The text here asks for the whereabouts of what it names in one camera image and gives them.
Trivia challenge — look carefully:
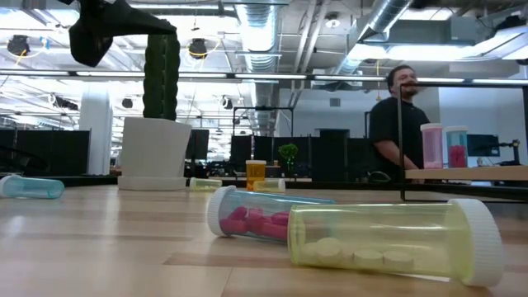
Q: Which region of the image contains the teal medicine bottle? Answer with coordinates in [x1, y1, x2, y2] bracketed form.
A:
[0, 174, 66, 200]

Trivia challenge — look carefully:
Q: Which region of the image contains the yellow medicine bottle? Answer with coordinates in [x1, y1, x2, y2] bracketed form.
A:
[189, 177, 224, 192]
[252, 177, 286, 194]

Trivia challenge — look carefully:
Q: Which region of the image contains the pink medicine bottle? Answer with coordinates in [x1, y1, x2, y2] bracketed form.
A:
[419, 122, 445, 170]

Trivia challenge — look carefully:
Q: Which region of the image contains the blue bottle with red pills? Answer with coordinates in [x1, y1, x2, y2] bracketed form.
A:
[444, 125, 469, 169]
[205, 184, 336, 243]

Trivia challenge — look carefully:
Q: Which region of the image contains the large orange medicine bottle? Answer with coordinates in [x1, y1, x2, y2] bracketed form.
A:
[245, 159, 267, 191]

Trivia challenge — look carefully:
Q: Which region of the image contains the wooden shelf board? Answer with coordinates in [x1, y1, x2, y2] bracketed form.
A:
[404, 165, 528, 182]

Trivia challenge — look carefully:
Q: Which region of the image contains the green cactus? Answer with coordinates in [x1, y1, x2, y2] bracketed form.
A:
[142, 32, 182, 121]

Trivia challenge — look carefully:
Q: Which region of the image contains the white column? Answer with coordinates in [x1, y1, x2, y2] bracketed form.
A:
[78, 88, 115, 177]

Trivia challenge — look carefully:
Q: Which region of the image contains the black partition panel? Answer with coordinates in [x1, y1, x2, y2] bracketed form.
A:
[0, 129, 91, 177]
[185, 129, 399, 182]

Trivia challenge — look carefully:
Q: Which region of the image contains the white plant pot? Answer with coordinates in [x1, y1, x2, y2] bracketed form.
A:
[117, 116, 193, 192]

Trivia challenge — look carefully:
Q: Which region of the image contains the ceiling light strip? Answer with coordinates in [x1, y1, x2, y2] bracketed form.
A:
[0, 68, 528, 87]

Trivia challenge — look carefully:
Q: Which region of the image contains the green potted plant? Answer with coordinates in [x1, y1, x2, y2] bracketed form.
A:
[277, 143, 299, 172]

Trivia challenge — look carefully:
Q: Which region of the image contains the person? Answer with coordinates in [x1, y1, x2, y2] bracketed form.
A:
[368, 64, 432, 171]

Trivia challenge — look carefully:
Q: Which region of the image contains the yellow bottle with white tablets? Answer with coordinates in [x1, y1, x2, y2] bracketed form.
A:
[287, 197, 505, 289]

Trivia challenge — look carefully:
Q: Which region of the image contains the black computer monitor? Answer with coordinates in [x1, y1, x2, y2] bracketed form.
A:
[467, 133, 501, 158]

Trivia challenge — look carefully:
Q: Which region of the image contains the black desk stand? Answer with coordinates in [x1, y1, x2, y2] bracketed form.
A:
[474, 139, 521, 167]

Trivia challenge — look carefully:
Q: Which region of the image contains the black ceiling camera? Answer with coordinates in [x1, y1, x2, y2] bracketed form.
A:
[7, 35, 31, 57]
[188, 38, 209, 60]

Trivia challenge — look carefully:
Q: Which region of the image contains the silver ventilation duct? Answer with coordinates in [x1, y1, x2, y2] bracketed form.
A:
[237, 0, 281, 137]
[329, 0, 413, 78]

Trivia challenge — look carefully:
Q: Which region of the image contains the black gantry frame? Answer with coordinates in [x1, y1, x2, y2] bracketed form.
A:
[232, 106, 295, 139]

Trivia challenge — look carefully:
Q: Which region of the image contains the black metal table frame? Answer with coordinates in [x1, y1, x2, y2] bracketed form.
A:
[0, 175, 528, 204]

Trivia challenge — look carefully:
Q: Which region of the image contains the black wire shelf frame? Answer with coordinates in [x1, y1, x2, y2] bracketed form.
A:
[397, 81, 528, 204]

